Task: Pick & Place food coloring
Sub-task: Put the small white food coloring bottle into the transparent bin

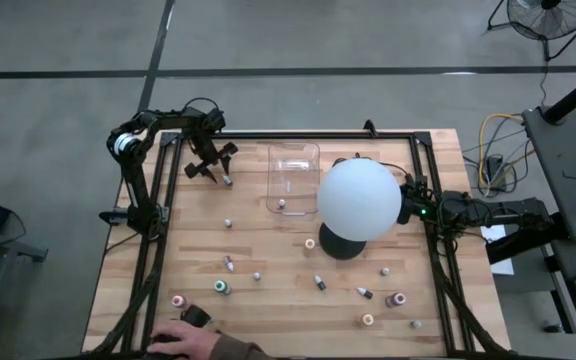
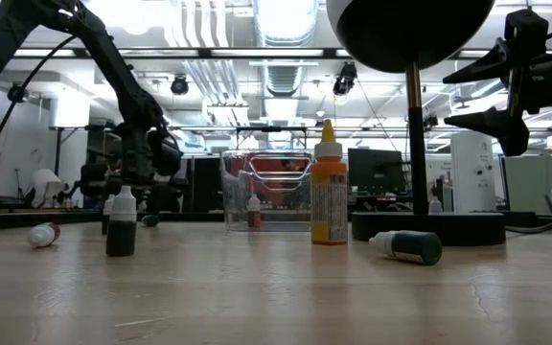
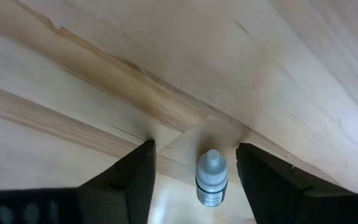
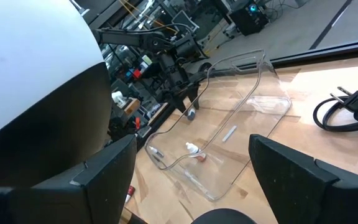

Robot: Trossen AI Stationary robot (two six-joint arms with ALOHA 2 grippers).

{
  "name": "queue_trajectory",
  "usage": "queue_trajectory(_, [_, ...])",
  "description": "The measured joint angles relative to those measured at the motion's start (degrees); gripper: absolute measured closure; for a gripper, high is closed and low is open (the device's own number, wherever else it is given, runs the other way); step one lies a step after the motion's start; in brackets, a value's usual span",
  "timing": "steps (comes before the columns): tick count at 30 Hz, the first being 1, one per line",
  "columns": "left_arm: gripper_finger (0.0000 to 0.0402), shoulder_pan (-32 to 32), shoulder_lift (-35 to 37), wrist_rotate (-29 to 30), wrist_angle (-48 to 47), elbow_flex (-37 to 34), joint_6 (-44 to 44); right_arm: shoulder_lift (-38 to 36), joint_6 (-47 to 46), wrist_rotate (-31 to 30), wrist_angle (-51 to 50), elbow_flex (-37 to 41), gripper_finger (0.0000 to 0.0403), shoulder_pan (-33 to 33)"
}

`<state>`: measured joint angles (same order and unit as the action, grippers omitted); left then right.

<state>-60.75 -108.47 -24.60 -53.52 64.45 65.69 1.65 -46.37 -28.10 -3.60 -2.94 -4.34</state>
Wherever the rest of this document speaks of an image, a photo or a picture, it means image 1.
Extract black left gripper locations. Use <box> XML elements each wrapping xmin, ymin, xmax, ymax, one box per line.
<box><xmin>183</xmin><ymin>130</ymin><xmax>240</xmax><ymax>185</ymax></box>

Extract person's forearm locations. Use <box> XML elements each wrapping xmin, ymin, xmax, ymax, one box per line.
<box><xmin>209</xmin><ymin>333</ymin><xmax>275</xmax><ymax>360</ymax></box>

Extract white globe lamp black base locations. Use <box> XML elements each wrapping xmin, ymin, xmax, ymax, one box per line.
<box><xmin>316</xmin><ymin>157</ymin><xmax>403</xmax><ymax>261</ymax></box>

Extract clear plastic bin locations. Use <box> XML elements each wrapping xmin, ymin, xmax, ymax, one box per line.
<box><xmin>266</xmin><ymin>143</ymin><xmax>321</xmax><ymax>217</ymax></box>

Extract white paper sheet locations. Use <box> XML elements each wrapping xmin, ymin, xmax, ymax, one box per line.
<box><xmin>480</xmin><ymin>224</ymin><xmax>516</xmax><ymax>277</ymax></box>

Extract black power adapter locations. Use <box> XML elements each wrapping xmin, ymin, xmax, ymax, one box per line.
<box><xmin>485</xmin><ymin>155</ymin><xmax>507</xmax><ymax>184</ymax></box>

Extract black handheld object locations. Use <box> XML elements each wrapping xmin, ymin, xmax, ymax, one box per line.
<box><xmin>179</xmin><ymin>304</ymin><xmax>213</xmax><ymax>329</ymax></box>

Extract grey side table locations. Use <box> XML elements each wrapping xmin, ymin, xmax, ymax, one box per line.
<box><xmin>521</xmin><ymin>104</ymin><xmax>576</xmax><ymax>244</ymax></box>

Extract dark grey desk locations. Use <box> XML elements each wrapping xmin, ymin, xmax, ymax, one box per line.
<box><xmin>540</xmin><ymin>239</ymin><xmax>576</xmax><ymax>360</ymax></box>

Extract person's hand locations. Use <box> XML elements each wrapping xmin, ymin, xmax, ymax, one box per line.
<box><xmin>148</xmin><ymin>319</ymin><xmax>221</xmax><ymax>360</ymax></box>

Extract grey computer stand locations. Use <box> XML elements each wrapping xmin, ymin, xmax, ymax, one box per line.
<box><xmin>0</xmin><ymin>207</ymin><xmax>50</xmax><ymax>360</ymax></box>

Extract black floor fan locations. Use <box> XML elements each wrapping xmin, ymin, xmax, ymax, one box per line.
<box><xmin>486</xmin><ymin>0</ymin><xmax>576</xmax><ymax>64</ymax></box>

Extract black metal table frame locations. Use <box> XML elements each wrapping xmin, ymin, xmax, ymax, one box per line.
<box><xmin>80</xmin><ymin>119</ymin><xmax>514</xmax><ymax>360</ymax></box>

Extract black lamp power cord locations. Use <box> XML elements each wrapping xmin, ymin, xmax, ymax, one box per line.
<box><xmin>331</xmin><ymin>152</ymin><xmax>414</xmax><ymax>184</ymax></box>

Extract yellow cable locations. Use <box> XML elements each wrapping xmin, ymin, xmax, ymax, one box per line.
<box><xmin>477</xmin><ymin>113</ymin><xmax>525</xmax><ymax>189</ymax></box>

